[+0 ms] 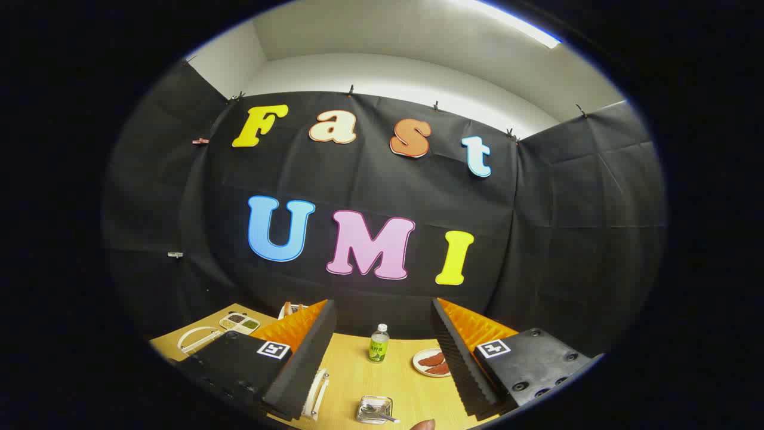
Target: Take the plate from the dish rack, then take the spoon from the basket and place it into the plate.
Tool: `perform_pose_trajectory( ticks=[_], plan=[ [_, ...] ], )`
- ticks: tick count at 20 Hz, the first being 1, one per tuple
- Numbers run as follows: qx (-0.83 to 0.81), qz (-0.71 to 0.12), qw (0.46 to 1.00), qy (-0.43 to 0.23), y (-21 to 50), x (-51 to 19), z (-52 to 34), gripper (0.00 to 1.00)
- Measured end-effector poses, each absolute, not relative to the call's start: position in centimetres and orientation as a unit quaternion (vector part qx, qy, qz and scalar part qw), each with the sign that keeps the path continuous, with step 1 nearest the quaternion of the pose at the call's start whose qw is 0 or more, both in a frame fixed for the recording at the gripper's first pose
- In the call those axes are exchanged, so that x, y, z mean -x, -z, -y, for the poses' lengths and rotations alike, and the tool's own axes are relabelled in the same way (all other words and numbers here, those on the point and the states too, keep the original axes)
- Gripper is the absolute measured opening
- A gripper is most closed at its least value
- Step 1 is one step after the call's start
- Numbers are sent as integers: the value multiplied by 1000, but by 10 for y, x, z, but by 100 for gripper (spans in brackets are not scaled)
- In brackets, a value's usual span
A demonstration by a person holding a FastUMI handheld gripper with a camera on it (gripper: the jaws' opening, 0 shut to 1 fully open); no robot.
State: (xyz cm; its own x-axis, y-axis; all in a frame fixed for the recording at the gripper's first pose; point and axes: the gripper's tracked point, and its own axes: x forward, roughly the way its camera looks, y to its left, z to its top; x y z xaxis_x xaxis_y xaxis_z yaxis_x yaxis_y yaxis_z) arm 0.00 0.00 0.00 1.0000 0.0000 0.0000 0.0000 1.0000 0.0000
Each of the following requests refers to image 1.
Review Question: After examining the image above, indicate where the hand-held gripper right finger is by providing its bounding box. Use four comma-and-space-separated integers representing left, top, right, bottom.
431, 297, 605, 417

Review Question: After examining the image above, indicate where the green label drink bottle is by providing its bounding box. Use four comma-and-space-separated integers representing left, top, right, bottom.
368, 324, 390, 363

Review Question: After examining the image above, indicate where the white compartment snack tray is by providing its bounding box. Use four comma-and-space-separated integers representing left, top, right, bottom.
218, 312, 261, 334

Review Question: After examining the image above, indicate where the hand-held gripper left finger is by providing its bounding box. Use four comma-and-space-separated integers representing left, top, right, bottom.
173, 300, 337, 422

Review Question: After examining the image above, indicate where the metal wire basket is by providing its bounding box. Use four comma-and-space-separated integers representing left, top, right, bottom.
356, 395, 393, 425

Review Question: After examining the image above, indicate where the small white food plate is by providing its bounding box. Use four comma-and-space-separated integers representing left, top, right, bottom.
412, 348, 451, 377

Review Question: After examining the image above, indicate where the white wire dish rack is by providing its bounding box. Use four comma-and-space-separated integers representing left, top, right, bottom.
177, 325, 330, 419

